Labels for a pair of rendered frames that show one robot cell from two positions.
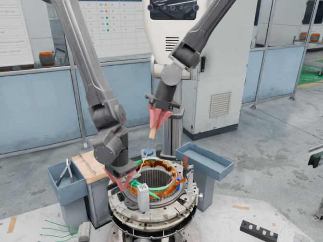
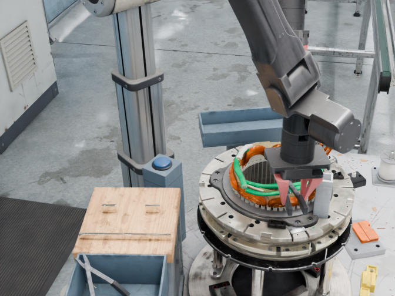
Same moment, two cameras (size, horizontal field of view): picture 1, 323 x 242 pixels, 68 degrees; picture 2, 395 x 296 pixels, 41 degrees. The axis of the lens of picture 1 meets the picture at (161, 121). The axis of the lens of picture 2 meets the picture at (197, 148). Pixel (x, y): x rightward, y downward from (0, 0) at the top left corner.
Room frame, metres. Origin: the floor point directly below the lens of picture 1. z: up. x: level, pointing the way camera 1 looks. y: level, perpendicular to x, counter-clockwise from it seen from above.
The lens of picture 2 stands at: (0.25, 0.80, 1.79)
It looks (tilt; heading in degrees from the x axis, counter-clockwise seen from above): 34 degrees down; 310
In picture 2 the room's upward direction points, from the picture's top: 2 degrees counter-clockwise
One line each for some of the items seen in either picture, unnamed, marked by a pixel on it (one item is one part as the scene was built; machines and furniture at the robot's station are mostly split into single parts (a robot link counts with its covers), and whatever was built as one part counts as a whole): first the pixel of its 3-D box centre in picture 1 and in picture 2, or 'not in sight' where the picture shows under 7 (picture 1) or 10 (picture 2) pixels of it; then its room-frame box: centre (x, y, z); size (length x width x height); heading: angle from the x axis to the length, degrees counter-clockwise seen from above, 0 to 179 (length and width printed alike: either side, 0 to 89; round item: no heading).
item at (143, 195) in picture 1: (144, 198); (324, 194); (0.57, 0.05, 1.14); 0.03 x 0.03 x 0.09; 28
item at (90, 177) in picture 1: (100, 162); (130, 222); (0.88, 0.27, 1.05); 0.20 x 0.19 x 0.02; 127
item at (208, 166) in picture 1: (201, 180); (246, 162); (0.91, -0.19, 0.92); 0.25 x 0.11 x 0.28; 45
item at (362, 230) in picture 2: not in sight; (364, 231); (0.58, -0.27, 0.80); 0.07 x 0.05 x 0.01; 141
